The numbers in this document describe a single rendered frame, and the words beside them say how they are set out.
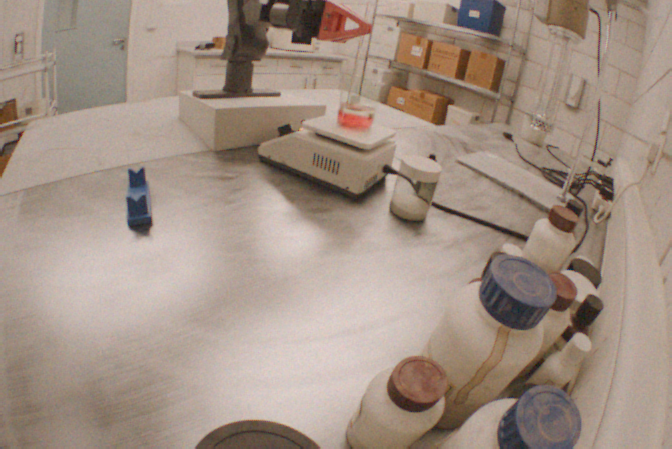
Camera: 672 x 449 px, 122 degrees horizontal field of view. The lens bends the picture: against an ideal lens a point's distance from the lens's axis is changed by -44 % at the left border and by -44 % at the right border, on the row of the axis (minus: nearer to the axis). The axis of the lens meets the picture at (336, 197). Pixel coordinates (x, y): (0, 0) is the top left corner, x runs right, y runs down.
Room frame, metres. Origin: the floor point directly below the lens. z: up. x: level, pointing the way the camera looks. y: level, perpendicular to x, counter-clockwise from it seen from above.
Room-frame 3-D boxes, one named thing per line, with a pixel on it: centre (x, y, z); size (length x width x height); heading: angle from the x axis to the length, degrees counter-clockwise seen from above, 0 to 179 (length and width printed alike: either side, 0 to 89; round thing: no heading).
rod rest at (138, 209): (0.31, 0.26, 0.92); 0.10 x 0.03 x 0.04; 36
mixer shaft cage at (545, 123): (0.68, -0.44, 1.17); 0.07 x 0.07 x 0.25
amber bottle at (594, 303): (0.16, -0.24, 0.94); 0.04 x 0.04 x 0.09
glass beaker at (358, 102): (0.51, -0.01, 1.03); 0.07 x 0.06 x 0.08; 53
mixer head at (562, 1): (0.70, -0.43, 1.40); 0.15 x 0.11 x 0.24; 46
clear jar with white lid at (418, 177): (0.43, -0.11, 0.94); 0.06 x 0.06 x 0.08
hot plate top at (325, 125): (0.51, 0.00, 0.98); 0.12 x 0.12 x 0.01; 65
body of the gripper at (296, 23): (0.57, 0.09, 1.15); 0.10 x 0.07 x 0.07; 144
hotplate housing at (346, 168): (0.52, 0.02, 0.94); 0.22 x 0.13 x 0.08; 65
